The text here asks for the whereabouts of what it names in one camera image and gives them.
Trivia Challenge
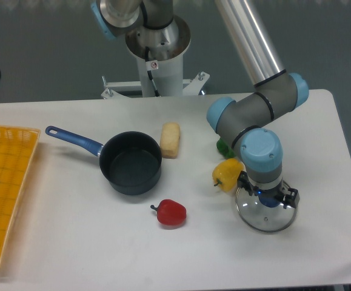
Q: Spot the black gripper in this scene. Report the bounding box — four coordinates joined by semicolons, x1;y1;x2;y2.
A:
236;171;300;209

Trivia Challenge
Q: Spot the glass lid blue knob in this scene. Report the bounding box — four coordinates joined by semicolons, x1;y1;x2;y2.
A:
235;190;298;233

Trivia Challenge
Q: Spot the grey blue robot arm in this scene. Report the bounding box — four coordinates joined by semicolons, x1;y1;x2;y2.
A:
91;1;309;208

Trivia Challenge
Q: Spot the yellow bell pepper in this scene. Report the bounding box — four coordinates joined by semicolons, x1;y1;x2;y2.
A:
212;158;244;192

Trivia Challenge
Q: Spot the green bell pepper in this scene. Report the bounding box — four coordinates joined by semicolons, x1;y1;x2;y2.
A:
216;138;236;159

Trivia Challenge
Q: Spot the red bell pepper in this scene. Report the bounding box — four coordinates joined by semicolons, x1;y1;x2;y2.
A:
150;199;187;226

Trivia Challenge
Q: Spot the beige bread loaf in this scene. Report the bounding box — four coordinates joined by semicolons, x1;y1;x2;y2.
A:
159;122;181;159

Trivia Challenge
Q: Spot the yellow woven tray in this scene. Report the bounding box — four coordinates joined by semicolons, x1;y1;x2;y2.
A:
0;125;41;264

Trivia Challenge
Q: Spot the dark saucepan blue handle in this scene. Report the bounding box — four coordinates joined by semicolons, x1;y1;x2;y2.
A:
45;126;162;195

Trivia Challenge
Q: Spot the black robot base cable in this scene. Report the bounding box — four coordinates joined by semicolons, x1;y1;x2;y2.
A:
144;45;161;98

